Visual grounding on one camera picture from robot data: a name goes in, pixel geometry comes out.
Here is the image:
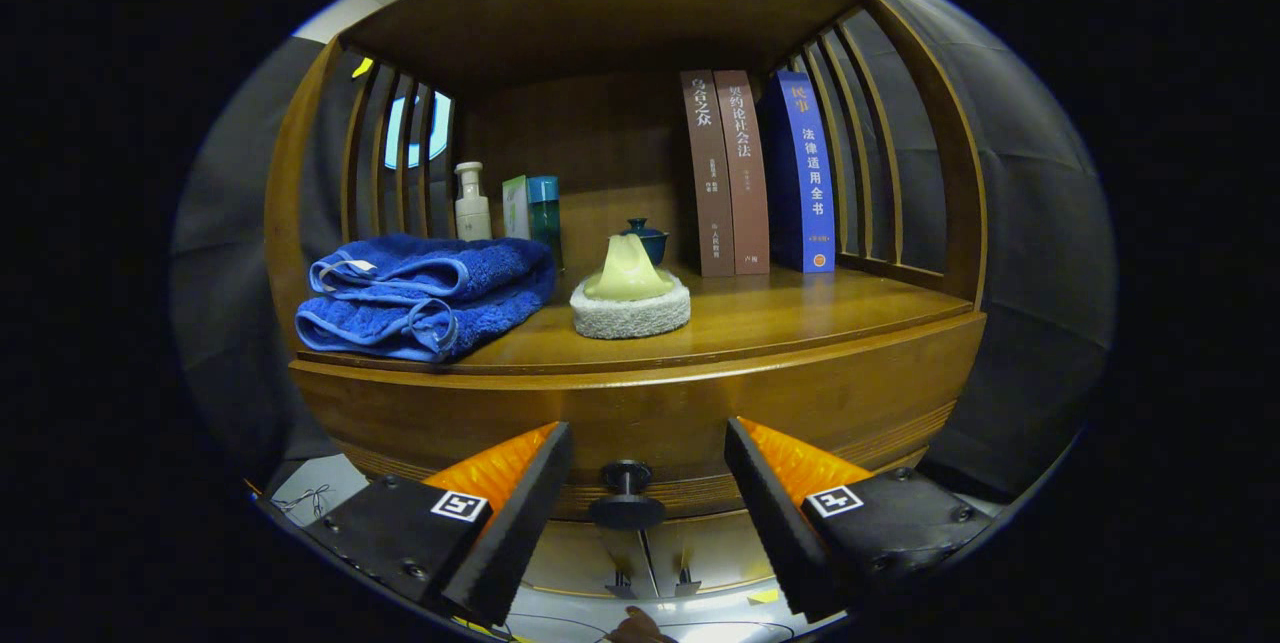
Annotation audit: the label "wooden cabinet door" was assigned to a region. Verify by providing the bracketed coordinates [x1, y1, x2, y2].
[525, 518, 656, 600]
[650, 513, 783, 597]

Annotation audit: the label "dark blue lidded teacup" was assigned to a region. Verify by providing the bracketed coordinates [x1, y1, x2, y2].
[622, 217, 670, 267]

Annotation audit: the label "white and green box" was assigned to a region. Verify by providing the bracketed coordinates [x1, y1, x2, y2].
[502, 175, 531, 241]

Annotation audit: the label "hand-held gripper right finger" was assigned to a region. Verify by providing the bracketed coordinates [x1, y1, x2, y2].
[724, 416, 996, 624]

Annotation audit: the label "wooden cabinet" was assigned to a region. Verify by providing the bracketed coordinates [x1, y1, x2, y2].
[264, 0, 991, 600]

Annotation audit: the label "wooden countertop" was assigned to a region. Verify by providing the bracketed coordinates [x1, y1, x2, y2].
[298, 263, 976, 376]

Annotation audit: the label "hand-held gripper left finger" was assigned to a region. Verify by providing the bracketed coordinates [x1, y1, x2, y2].
[300, 421, 574, 627]

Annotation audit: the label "dark brown book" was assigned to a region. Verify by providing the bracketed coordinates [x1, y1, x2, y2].
[680, 70, 736, 278]

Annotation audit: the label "blue book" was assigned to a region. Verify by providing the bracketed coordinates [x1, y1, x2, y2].
[765, 71, 837, 274]

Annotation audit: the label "reddish brown book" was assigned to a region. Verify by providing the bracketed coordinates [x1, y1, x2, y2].
[713, 70, 771, 276]

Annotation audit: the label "folded blue towel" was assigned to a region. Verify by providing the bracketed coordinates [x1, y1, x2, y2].
[294, 233, 558, 364]

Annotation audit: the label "white pump bottle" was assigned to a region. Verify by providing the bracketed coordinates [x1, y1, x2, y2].
[454, 161, 493, 242]

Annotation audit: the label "yellow-handled white scrub brush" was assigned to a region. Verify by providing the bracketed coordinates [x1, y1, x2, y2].
[569, 233, 692, 340]

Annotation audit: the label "wooden drawer with black knob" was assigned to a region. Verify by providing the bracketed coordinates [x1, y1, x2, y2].
[288, 311, 988, 531]

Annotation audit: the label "teal bottle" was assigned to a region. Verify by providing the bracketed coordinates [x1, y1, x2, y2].
[527, 175, 564, 269]

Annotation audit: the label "thin grey cables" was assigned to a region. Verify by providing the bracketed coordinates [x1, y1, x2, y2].
[280, 483, 337, 520]

